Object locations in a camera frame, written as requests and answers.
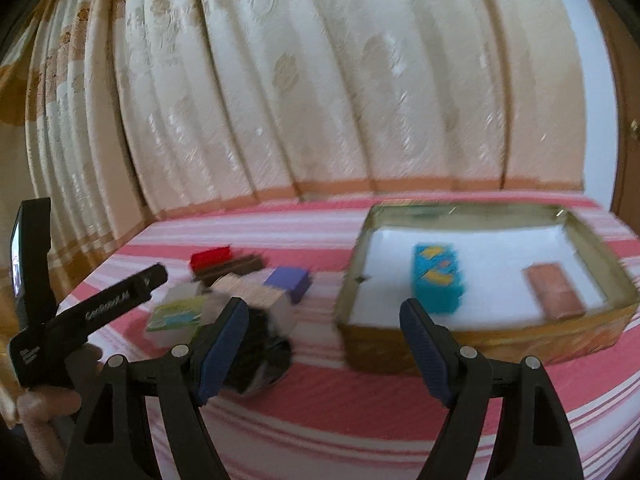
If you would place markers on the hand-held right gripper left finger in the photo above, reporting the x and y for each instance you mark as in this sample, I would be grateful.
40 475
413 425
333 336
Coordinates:
222 352

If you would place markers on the purple block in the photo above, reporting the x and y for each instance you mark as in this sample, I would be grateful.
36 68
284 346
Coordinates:
287 280

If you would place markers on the brass knob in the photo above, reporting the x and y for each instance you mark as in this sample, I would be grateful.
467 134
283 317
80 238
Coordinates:
635 130

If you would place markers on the person's left hand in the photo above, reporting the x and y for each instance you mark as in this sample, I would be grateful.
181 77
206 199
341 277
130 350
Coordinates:
47 405

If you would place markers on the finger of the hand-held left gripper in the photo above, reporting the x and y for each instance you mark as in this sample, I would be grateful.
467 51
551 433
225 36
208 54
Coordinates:
36 260

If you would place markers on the brown wooden door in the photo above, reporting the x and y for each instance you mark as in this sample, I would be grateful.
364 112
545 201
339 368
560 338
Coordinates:
625 170

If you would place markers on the dark brown bar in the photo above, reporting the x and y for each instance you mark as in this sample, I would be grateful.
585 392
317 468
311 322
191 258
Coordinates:
240 265

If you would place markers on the light wooden block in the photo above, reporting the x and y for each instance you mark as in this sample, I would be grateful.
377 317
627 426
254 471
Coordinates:
245 290

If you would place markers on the turquoise patterned box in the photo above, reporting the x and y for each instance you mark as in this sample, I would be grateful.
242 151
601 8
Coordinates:
435 275

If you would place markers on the copper brown block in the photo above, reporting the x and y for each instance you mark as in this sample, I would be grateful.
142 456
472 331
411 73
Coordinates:
552 290

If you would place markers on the white box with green label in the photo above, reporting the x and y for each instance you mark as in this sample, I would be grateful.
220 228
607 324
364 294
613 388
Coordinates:
175 317

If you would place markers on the gold metal tin box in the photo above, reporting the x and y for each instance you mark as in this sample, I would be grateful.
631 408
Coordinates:
500 345

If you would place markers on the pink striped bed cover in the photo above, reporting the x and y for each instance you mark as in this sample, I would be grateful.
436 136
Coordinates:
320 420

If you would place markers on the cream patterned curtain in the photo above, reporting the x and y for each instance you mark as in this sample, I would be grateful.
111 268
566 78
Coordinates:
350 85

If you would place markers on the red toy brick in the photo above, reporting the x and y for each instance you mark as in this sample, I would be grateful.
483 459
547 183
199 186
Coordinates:
210 259

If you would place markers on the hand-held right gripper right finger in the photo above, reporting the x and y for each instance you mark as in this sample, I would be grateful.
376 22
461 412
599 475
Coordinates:
425 355

